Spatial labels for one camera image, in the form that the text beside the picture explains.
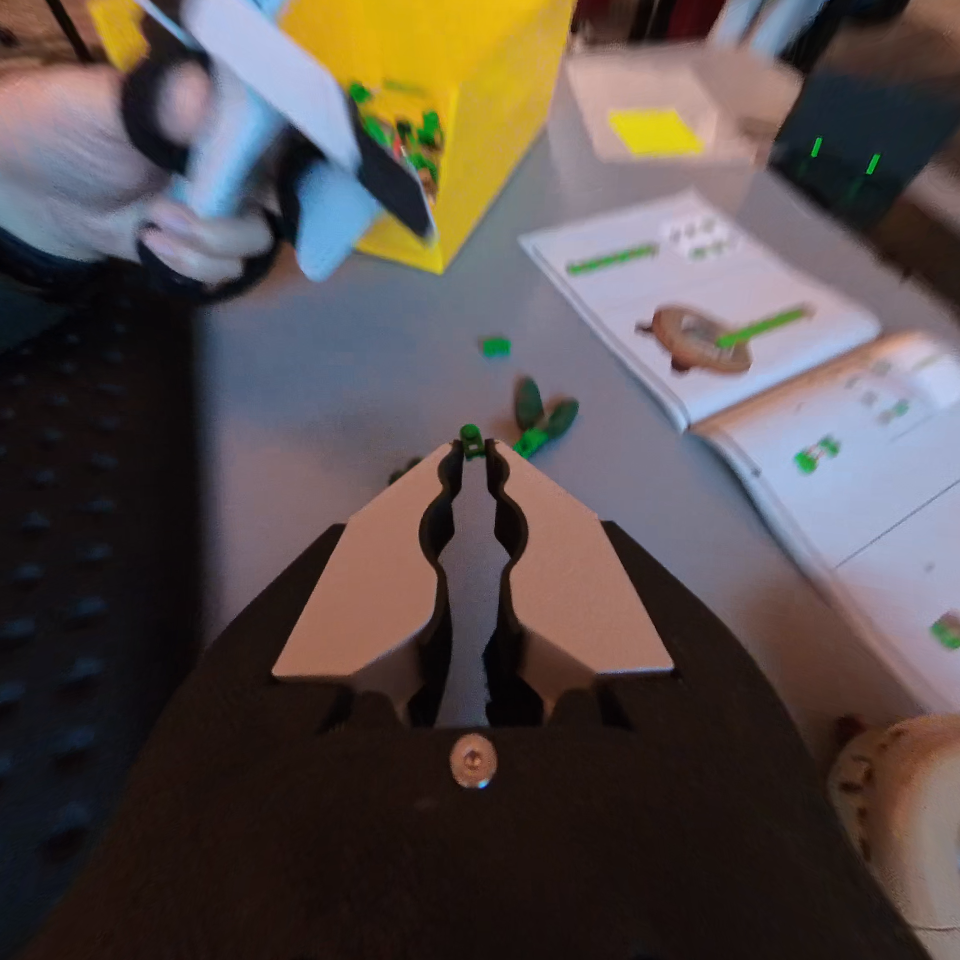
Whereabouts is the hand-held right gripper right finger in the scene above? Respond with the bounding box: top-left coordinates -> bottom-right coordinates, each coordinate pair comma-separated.
482,438 -> 676,727

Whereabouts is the yellow paper note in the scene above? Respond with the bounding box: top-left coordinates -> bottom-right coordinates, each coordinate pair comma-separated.
607,108 -> 705,156

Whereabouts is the green leaf assembly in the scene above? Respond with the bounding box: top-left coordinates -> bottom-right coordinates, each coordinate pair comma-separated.
512,375 -> 581,460

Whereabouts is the grey desk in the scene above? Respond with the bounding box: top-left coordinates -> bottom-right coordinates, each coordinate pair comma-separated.
187,112 -> 960,826

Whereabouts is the pile of green bricks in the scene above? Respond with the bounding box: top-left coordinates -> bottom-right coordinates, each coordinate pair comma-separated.
346,78 -> 449,207

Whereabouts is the person's left hand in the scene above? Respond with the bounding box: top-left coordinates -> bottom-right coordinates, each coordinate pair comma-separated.
0,63 -> 276,286

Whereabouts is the clear plastic bag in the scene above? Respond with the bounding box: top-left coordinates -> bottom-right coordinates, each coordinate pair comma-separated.
546,41 -> 804,219

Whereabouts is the black power dock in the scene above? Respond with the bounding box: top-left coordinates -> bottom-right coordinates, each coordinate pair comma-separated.
771,71 -> 935,230

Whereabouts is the large yellow bin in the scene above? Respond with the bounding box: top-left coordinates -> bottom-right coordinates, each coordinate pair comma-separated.
90,0 -> 579,276

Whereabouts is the open instruction booklet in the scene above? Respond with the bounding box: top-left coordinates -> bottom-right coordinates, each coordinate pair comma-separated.
517,187 -> 960,721

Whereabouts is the tan brick pot base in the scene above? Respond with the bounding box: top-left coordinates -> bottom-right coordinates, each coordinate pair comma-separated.
827,712 -> 960,935

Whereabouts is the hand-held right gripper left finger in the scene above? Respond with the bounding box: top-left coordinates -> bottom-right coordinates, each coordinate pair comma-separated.
270,441 -> 465,727

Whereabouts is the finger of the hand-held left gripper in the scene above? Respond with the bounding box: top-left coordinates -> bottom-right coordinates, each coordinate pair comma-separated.
138,0 -> 438,240
294,159 -> 385,284

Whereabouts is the black perforated chair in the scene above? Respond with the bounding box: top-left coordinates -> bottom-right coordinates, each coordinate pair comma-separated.
0,285 -> 200,960

